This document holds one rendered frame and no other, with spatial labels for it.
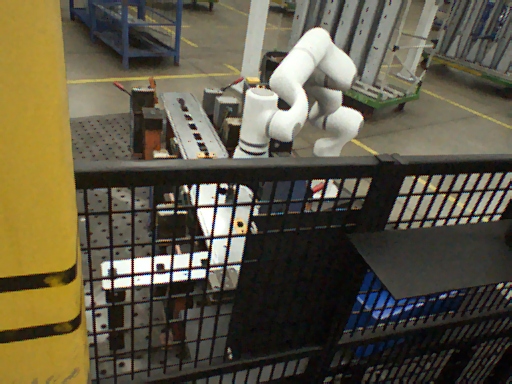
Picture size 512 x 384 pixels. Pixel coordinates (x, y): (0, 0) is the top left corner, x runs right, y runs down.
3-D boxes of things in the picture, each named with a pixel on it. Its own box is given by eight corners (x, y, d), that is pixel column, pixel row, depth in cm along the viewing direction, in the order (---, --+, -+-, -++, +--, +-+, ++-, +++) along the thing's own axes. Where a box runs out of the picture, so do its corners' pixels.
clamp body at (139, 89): (126, 148, 225) (126, 82, 206) (154, 148, 230) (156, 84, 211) (128, 158, 216) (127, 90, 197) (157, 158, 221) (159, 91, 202)
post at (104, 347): (96, 344, 123) (91, 270, 108) (135, 337, 127) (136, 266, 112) (96, 363, 118) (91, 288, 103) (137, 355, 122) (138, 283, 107)
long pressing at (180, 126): (153, 92, 220) (153, 89, 219) (195, 94, 227) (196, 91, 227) (218, 279, 112) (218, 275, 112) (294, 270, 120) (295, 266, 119)
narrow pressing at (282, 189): (243, 289, 109) (264, 176, 91) (283, 283, 113) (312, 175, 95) (243, 290, 109) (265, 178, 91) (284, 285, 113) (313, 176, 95)
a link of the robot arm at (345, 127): (318, 146, 198) (329, 98, 185) (356, 159, 191) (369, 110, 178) (308, 156, 188) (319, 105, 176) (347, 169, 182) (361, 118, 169)
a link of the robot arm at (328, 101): (341, 140, 184) (307, 129, 190) (351, 116, 186) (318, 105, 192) (327, 83, 138) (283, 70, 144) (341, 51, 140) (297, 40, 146)
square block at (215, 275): (193, 360, 123) (205, 269, 105) (220, 355, 126) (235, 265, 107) (199, 384, 117) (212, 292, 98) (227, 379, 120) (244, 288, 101)
